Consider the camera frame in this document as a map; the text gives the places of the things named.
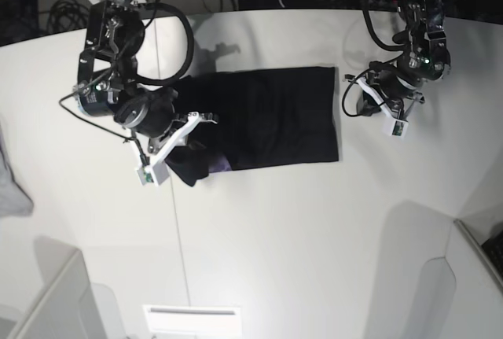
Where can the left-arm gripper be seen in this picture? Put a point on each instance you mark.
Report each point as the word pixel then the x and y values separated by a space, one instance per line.
pixel 383 91

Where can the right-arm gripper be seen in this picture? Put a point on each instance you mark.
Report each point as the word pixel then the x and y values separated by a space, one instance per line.
pixel 158 114

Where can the black T-shirt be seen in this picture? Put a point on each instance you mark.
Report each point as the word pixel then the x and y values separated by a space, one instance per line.
pixel 266 118

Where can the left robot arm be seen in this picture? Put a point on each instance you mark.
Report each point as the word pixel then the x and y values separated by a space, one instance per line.
pixel 423 57

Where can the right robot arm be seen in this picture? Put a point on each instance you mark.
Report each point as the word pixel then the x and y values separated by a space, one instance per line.
pixel 108 82

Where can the grey cloth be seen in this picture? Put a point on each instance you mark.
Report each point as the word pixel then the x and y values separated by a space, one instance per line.
pixel 14 201

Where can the black keyboard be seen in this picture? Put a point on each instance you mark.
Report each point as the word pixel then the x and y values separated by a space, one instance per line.
pixel 493 248

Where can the white bin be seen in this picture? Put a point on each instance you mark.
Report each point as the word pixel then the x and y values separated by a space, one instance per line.
pixel 68 304

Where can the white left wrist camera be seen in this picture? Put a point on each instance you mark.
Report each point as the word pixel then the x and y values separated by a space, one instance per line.
pixel 395 127

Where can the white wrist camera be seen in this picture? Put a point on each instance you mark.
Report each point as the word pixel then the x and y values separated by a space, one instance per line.
pixel 395 127
pixel 155 174

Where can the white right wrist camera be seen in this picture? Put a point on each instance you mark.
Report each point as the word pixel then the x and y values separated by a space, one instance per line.
pixel 155 174

